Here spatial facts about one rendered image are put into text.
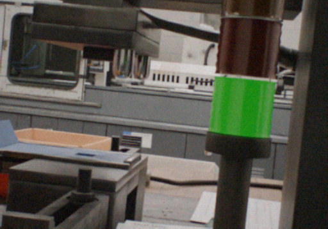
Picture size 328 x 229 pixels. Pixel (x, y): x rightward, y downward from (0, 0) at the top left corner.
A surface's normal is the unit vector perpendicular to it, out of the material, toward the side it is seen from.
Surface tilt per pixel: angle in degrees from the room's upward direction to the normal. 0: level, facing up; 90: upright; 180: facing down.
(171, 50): 90
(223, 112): 76
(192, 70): 49
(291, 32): 91
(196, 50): 90
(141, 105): 90
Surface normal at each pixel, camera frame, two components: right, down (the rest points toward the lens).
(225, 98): -0.65, 0.22
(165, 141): -0.18, 0.04
